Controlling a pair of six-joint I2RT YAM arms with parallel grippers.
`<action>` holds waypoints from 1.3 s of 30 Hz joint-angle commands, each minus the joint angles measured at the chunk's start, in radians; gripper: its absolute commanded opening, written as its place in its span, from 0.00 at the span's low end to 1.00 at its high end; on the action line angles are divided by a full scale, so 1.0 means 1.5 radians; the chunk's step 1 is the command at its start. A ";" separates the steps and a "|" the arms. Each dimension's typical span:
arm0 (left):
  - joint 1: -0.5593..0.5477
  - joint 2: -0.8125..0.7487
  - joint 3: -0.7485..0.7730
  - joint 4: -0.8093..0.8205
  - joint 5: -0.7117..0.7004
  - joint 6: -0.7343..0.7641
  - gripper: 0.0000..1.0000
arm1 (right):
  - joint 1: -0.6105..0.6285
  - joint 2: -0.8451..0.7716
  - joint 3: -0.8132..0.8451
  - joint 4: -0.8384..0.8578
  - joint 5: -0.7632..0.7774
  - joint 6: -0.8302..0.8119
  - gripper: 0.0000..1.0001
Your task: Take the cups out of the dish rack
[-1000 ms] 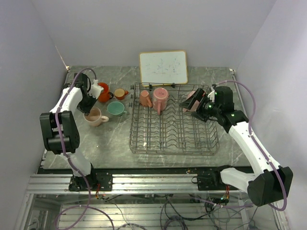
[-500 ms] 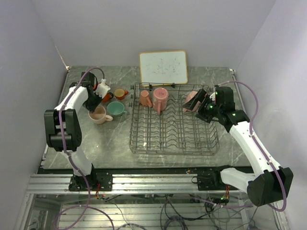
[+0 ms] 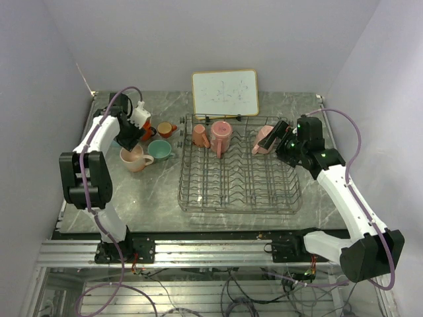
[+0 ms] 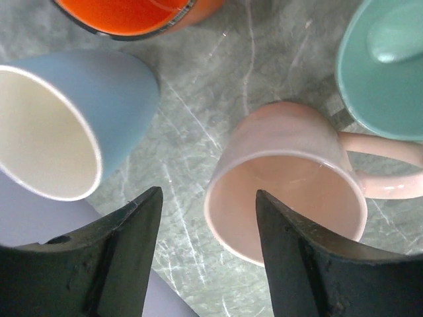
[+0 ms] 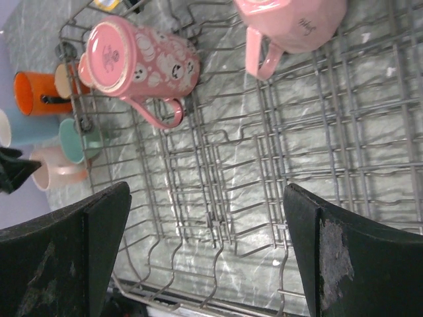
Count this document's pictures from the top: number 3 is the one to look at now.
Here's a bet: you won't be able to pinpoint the grey wire dish rack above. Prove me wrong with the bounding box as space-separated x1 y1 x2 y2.
178 114 303 215

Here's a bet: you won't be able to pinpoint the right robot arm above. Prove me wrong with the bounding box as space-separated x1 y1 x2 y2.
257 115 404 290

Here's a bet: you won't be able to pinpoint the salmon pink mug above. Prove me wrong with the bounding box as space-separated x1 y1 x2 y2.
192 124 210 148

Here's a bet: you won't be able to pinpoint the tangled floor cables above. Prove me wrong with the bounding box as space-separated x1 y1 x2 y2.
115 265 364 317

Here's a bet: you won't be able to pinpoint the large orange mug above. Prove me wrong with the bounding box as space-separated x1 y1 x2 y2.
140 121 157 142

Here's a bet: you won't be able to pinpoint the aluminium frame rail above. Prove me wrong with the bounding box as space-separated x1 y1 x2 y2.
35 238 384 269

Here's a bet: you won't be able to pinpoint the dusty pink mug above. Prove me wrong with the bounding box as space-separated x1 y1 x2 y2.
210 120 233 159

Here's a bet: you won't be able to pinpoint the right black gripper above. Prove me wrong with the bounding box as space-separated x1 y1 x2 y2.
258 120 307 167

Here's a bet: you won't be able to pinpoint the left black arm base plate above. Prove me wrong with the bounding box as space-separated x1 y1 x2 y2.
94 231 156 264

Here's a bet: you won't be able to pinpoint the small orange cup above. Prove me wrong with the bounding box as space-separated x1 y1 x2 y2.
157 122 177 139

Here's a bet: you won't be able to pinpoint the pale pink gradient mug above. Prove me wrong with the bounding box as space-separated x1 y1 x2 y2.
120 144 155 172

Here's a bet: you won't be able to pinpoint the white whiteboard with wooden frame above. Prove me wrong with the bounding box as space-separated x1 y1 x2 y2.
192 69 259 120

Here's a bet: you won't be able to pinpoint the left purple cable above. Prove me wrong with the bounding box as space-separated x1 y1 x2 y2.
74 86 158 314

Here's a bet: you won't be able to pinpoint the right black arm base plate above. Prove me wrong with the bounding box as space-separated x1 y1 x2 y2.
264 228 328 263

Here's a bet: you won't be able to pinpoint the mint green cup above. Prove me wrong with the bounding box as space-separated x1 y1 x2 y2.
147 140 175 162

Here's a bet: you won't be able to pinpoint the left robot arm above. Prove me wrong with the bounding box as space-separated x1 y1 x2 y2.
59 92 151 264

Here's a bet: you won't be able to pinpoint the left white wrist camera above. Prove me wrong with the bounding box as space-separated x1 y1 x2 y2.
129 101 151 129

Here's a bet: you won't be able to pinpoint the pink faceted mug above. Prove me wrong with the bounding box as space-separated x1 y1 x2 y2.
250 125 276 155

